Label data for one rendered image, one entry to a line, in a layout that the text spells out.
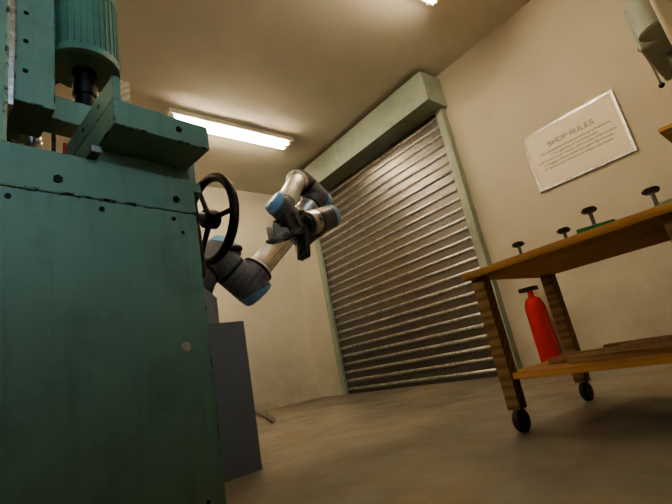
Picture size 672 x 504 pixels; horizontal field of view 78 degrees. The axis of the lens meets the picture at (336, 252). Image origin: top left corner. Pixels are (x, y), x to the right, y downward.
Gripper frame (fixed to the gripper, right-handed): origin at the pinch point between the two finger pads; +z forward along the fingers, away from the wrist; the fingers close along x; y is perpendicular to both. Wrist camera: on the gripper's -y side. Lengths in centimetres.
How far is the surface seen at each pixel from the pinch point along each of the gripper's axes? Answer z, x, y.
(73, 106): 39, -4, 49
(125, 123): 45, 23, 30
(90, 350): 64, 14, -10
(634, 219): -34, 88, -34
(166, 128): 36, 23, 28
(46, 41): 40, -1, 65
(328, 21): -183, -42, 144
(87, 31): 30, 1, 68
